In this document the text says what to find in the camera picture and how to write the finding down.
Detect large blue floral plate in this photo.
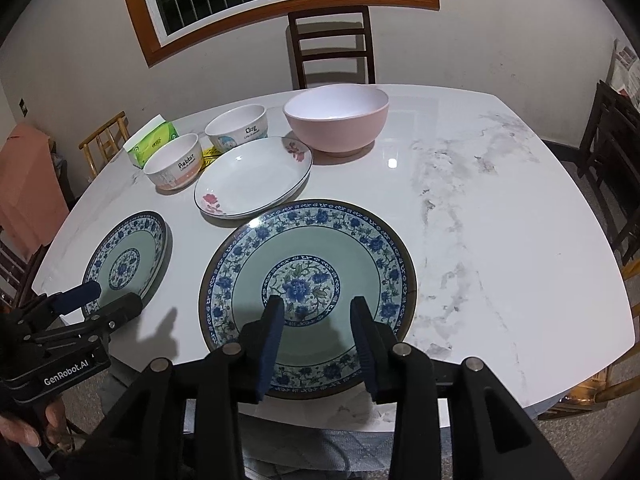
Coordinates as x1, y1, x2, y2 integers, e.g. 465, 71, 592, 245
198, 199, 418, 401

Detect small blue floral plate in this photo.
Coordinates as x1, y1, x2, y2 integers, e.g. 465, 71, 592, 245
80, 210, 168, 311

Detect grey quilted cushion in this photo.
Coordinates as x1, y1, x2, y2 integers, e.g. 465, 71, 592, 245
182, 400, 451, 480

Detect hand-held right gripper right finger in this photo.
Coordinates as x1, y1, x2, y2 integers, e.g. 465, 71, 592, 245
349, 296, 576, 480

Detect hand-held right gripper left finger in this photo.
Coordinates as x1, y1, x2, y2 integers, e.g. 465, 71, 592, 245
65, 295, 286, 480

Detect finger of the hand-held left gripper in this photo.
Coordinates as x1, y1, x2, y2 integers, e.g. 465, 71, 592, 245
30, 293, 144, 346
7, 281, 102, 333

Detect white plate with red flowers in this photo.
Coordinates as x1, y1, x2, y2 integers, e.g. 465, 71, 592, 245
193, 136, 314, 220

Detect large pink bowl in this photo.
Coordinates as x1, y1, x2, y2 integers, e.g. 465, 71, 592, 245
283, 85, 390, 157

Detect white bowl with pink band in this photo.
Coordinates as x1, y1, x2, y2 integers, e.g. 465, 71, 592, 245
143, 133, 203, 191

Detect pink cloth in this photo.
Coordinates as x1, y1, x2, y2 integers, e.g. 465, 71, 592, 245
0, 124, 71, 261

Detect varnished light wooden chair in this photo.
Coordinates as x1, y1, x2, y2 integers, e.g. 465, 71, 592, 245
537, 345, 640, 421

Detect green tissue pack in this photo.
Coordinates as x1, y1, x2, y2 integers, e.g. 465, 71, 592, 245
123, 114, 180, 168

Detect bamboo chair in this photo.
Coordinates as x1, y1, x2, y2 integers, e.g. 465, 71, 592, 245
78, 111, 132, 178

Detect dark wooden slatted chair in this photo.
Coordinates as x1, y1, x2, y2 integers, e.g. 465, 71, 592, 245
287, 5, 377, 90

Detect wall newspaper sheets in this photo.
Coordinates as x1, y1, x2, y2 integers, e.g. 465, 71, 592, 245
609, 40, 640, 108

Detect person's left hand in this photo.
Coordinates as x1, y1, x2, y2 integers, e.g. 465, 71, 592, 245
0, 397, 68, 448

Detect white bowl with blue band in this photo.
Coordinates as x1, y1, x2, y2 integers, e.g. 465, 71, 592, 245
205, 104, 267, 153

